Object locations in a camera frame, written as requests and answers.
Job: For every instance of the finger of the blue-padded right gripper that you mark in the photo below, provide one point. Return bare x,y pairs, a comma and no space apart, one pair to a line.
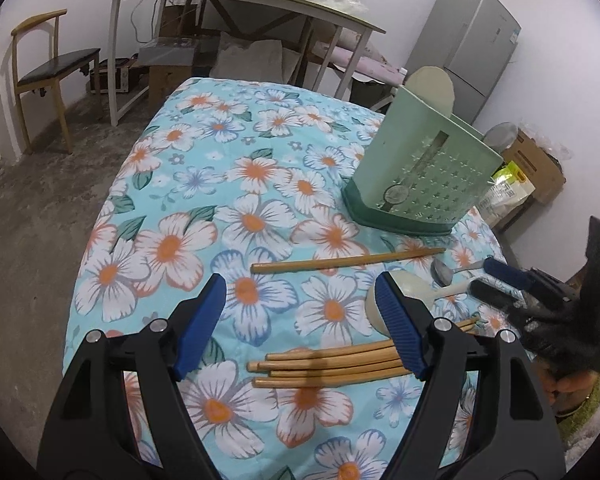
512,434

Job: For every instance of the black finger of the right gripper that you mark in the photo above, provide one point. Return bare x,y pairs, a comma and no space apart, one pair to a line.
495,297

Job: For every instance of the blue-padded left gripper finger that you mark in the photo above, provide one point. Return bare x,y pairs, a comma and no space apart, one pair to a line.
89,433

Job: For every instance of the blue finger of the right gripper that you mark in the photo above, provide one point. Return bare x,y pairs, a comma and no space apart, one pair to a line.
507,274

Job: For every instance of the metal spoon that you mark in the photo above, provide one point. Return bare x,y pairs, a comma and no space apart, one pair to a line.
443,274

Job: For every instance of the white rice paddle spoon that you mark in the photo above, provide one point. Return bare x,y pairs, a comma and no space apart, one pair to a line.
411,286

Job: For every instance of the single wooden chopstick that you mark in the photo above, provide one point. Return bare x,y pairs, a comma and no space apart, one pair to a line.
344,262

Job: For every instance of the wooden chopstick bundle bottom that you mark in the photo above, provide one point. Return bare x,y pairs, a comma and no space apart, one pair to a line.
330,381

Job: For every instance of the green fuzzy sleeve forearm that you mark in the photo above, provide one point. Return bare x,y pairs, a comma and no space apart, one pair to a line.
569,423

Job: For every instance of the person's right hand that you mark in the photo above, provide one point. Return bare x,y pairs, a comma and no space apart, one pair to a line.
566,394

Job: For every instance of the yellow green rice bag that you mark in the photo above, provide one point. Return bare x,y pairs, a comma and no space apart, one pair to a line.
510,188

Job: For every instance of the green plastic utensil holder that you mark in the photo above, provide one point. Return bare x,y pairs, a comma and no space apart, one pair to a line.
421,173

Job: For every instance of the grey refrigerator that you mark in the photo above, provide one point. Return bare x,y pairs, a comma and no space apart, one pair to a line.
473,42

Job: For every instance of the floral blue tablecloth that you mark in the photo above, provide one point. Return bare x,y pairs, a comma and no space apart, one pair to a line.
226,175

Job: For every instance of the cardboard box under desk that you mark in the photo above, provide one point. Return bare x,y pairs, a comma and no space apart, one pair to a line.
163,80

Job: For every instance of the wooden chair black seat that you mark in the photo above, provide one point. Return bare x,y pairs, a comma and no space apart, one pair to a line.
50,74

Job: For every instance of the grey cushion under desk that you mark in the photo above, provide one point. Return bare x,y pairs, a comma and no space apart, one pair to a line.
260,61

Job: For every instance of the cardboard box by wall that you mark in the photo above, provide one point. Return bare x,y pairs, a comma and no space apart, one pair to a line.
541,169

